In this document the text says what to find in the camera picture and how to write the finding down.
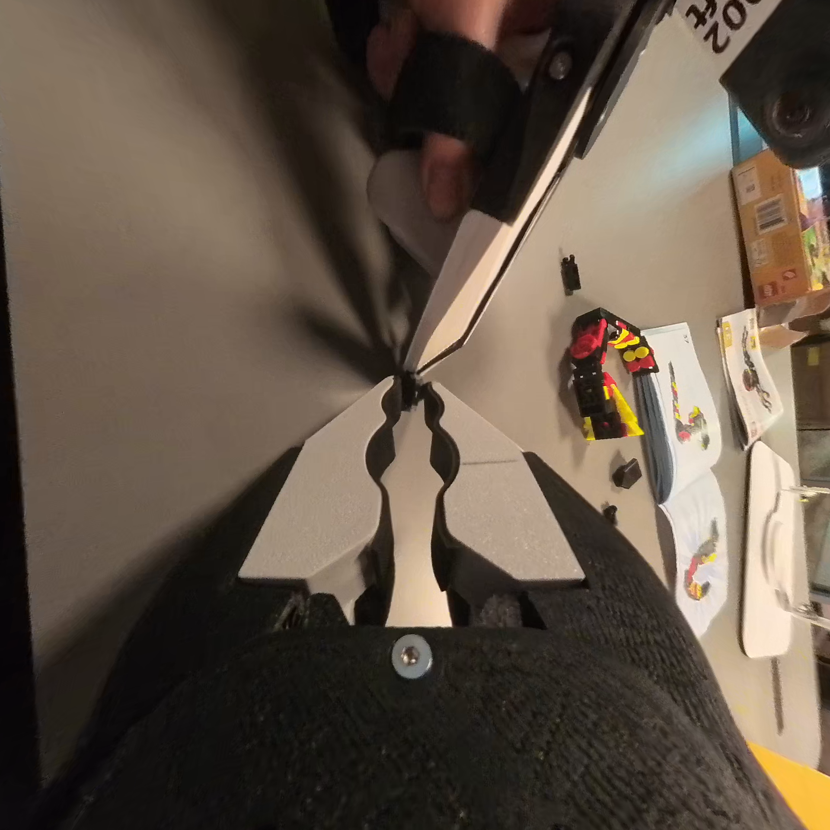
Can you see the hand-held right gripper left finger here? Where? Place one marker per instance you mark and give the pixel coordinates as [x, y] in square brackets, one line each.
[311, 519]

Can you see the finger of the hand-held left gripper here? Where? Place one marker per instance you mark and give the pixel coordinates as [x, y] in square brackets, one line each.
[512, 262]
[460, 285]

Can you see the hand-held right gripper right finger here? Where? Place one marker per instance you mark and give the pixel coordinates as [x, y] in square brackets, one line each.
[512, 519]

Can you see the black studded toy brick plate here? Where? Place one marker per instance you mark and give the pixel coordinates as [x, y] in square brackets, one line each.
[408, 389]

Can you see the red yellow toy brick arm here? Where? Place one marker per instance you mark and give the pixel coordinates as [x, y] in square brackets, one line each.
[603, 382]

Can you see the person's left hand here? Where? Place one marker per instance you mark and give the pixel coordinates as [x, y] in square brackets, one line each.
[454, 16]

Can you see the grey black toy brick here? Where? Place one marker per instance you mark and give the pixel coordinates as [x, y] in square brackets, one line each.
[570, 272]

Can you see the black toy brick wedge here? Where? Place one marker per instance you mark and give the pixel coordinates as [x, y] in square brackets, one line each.
[627, 473]

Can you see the open instruction booklet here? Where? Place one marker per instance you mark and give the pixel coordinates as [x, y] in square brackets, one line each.
[687, 454]

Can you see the wooden book stand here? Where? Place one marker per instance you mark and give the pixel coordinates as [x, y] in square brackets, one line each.
[768, 551]

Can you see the closed instruction booklet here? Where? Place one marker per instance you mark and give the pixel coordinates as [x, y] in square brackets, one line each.
[749, 382]

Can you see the open cardboard box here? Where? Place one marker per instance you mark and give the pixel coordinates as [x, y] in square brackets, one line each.
[778, 227]

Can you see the yellow plastic bin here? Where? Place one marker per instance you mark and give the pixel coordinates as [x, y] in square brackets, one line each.
[794, 788]

